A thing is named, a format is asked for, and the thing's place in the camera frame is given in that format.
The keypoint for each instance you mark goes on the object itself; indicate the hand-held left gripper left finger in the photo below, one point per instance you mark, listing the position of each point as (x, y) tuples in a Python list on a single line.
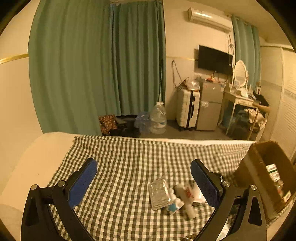
[(83, 180)]

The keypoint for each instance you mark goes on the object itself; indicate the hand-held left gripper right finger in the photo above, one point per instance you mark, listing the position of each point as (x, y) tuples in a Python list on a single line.
[(205, 183)]

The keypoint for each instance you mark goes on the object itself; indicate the white pouch with red label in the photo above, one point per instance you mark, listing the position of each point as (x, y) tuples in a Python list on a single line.
[(187, 192)]

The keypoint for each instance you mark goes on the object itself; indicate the white tube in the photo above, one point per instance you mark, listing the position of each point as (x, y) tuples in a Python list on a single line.
[(190, 212)]

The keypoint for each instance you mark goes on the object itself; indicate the white vial pack blue label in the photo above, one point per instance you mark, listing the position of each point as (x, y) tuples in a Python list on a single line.
[(174, 205)]

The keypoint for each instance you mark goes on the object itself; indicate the silver blister pack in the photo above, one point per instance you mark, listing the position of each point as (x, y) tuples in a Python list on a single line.
[(159, 194)]

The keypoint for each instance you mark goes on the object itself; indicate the brown cardboard box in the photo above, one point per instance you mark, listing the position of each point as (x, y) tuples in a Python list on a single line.
[(252, 166)]

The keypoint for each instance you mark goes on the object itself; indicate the green white checked blanket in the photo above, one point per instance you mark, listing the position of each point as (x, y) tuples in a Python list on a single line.
[(124, 162)]

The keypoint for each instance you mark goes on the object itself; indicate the brown patterned bag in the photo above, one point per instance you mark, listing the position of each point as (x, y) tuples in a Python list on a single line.
[(107, 125)]

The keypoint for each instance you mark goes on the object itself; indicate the black bag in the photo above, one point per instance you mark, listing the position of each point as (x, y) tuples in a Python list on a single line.
[(127, 129)]

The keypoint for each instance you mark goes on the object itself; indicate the silver mini fridge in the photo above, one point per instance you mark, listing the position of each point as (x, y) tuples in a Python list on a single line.
[(209, 109)]

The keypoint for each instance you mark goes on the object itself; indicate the white suitcase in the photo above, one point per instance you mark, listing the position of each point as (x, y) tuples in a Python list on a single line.
[(187, 109)]

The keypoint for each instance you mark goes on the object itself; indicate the large clear water jug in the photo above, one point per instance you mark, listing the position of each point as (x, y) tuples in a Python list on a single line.
[(158, 118)]

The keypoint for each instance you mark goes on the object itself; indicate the white clothes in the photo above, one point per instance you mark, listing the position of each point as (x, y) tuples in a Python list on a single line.
[(256, 118)]

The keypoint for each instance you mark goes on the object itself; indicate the crushed clear plastic bottles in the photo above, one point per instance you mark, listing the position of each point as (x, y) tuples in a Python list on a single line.
[(143, 122)]

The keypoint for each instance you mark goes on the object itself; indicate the white dressing table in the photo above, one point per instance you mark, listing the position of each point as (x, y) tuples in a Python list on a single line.
[(238, 99)]

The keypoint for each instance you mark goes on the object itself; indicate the wooden chair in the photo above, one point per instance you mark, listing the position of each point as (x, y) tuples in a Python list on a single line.
[(261, 107)]

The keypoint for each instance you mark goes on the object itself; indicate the black clothes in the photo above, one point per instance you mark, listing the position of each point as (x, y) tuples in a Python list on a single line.
[(261, 98)]

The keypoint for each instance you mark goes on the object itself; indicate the clear plastic bags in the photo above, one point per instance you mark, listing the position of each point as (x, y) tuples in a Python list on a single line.
[(194, 82)]

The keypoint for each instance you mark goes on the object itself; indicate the white pole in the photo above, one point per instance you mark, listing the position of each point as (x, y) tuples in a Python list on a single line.
[(161, 81)]

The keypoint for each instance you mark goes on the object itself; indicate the green curtain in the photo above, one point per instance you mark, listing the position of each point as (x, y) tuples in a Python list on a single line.
[(138, 58), (69, 69), (246, 46)]

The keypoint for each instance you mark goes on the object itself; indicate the white slatted wardrobe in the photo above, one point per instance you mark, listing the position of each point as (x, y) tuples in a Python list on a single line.
[(286, 104)]

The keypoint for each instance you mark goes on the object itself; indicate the white oval vanity mirror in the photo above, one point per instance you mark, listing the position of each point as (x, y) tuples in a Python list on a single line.
[(240, 73)]

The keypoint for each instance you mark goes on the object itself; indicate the white air conditioner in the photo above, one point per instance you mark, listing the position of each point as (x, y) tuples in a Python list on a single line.
[(208, 19)]

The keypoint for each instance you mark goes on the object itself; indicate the black wall television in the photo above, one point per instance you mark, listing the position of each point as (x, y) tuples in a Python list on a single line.
[(215, 60)]

